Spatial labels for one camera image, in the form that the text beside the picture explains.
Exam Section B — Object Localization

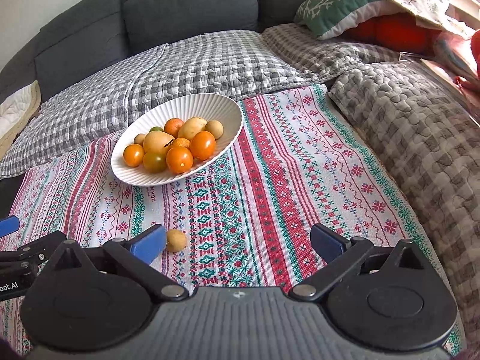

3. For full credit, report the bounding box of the small tan longan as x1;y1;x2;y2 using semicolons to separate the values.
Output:
166;229;187;253

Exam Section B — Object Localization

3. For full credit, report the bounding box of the dark olive tomato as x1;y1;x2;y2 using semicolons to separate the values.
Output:
142;151;167;173

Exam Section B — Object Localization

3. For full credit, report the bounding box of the orange cherry tomato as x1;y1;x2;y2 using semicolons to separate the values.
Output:
123;143;145;167

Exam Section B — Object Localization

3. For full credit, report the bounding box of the large orange tomato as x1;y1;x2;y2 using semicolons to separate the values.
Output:
190;131;216;161

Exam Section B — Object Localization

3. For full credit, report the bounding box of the orange mandarin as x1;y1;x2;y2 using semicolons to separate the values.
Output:
163;118;184;138

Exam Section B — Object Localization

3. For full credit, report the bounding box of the beige round longan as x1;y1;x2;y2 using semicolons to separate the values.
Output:
205;119;224;140

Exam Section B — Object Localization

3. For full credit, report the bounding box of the small beige longan fruit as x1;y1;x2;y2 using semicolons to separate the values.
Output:
133;133;146;146

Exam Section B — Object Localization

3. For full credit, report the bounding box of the mandarin with stem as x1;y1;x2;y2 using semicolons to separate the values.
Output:
169;137;191;149

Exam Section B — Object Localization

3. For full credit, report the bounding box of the green cherry tomato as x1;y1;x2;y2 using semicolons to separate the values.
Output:
149;126;164;133

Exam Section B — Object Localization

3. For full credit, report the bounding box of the beige white blanket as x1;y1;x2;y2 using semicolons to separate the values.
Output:
0;80;41;158

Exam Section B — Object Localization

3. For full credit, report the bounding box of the grey checked quilt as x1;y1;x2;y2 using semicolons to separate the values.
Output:
1;30;312;179

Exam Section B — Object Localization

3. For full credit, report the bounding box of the red cushion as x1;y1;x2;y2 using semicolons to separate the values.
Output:
344;13;442;55

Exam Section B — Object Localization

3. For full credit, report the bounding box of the dark grey sofa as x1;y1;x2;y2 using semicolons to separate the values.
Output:
1;0;304;101

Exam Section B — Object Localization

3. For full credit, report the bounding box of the green snowflake cushion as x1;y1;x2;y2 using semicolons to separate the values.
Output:
295;0;402;40

